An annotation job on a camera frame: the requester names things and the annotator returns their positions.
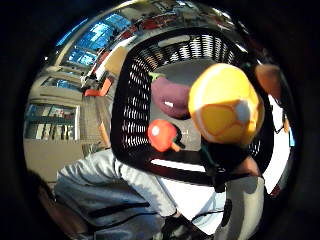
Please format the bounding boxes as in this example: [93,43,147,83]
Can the yellow orange slice toy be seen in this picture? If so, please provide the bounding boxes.
[187,62,266,148]

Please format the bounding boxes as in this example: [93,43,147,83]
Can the the person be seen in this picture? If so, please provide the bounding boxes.
[26,148,181,240]

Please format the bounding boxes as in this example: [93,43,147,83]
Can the glass-front shelf cabinet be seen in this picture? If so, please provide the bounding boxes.
[23,102,82,142]

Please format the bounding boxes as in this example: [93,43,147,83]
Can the black plastic mesh basket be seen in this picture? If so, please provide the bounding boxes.
[110,27,276,188]

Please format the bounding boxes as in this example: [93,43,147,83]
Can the red tomato toy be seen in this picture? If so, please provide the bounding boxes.
[146,118,186,154]

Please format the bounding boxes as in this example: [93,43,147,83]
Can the purple eggplant toy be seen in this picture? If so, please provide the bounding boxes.
[148,71,192,120]

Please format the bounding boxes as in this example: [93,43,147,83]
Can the large blue window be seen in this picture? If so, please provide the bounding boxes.
[55,13,133,68]

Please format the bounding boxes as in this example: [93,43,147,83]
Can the thin black cable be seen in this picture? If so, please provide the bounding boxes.
[272,108,290,135]

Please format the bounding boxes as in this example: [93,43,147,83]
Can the orange chair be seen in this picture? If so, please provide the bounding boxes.
[83,77,114,98]

